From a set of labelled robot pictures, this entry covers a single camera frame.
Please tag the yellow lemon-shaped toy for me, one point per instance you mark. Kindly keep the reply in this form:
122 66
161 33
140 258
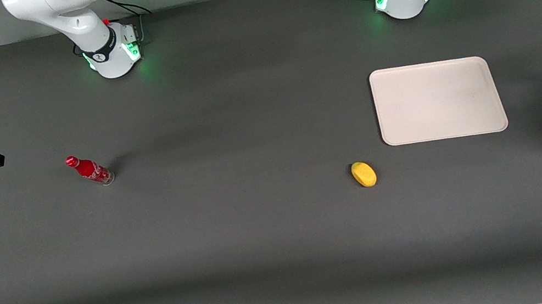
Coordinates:
364 174

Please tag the beige rectangular tray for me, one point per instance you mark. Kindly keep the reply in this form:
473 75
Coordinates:
437 100

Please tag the red cola bottle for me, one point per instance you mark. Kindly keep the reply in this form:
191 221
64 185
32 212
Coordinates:
89 170

